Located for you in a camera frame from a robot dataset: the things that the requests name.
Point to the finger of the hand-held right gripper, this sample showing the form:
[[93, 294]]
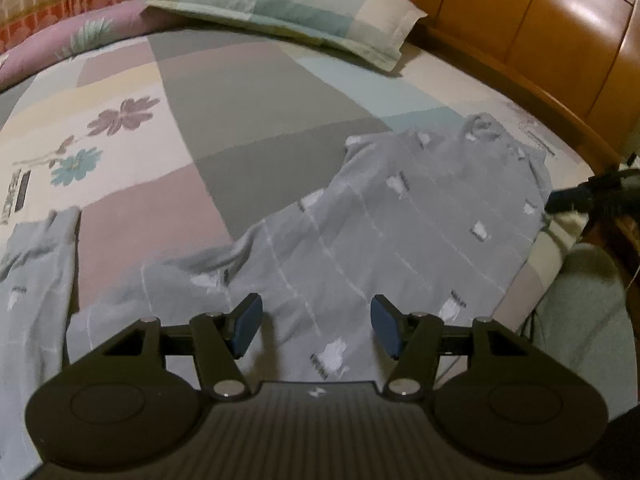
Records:
[[570, 197]]

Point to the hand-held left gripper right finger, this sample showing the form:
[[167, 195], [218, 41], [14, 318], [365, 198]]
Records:
[[386, 325]]

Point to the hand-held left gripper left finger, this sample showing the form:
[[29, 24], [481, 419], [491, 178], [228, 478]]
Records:
[[246, 325]]

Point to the grey printed pants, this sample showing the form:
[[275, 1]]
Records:
[[400, 220]]

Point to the person's leg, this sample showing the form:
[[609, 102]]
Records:
[[580, 300]]

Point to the wooden headboard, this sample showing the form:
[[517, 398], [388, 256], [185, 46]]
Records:
[[550, 35]]

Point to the pastel checked pillow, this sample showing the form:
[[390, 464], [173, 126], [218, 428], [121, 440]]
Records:
[[300, 5]]

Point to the purple floral quilt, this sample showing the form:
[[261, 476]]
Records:
[[75, 40]]

